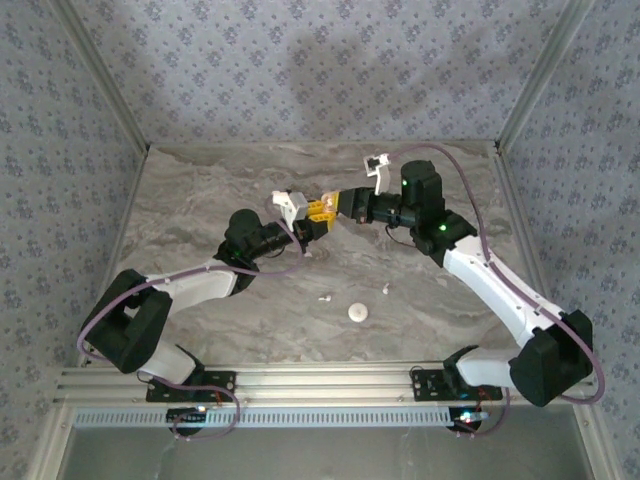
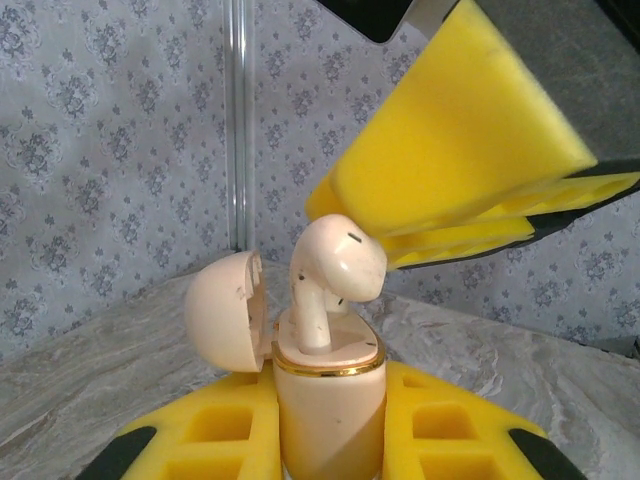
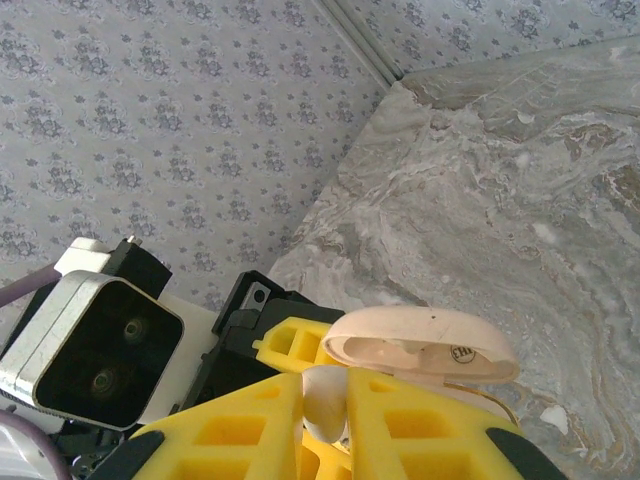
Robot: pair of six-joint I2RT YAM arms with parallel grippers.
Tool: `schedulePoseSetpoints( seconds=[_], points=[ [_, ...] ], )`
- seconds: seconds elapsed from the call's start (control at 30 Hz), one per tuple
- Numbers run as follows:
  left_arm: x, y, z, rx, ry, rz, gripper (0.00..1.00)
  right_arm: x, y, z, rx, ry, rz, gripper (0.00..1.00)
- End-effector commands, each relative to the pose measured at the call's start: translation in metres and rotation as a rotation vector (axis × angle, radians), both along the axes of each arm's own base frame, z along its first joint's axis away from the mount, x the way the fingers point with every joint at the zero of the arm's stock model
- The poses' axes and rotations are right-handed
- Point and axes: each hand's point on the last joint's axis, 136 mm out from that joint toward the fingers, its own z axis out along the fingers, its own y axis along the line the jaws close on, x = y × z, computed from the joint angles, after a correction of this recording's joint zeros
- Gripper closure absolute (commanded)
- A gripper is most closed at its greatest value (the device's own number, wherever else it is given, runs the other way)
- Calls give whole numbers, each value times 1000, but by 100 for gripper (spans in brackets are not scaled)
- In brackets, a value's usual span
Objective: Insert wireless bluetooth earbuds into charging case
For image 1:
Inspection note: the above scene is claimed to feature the aluminium corner post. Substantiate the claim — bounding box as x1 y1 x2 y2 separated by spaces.
49 0 152 154
493 0 599 154

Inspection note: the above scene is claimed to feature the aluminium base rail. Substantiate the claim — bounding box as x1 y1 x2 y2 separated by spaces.
52 363 599 404

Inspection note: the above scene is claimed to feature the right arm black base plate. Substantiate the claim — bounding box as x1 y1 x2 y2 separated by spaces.
409 367 504 403

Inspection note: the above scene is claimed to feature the grey slotted cable duct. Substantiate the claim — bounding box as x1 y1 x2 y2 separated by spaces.
72 405 491 430

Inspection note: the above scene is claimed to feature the black controller board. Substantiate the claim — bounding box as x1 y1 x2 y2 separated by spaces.
166 406 210 437
448 407 490 434

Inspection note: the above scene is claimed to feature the aluminium frame leg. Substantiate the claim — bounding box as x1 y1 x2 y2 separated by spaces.
572 404 619 480
27 404 74 480

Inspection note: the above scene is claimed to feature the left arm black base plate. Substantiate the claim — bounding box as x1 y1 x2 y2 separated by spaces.
145 368 237 404

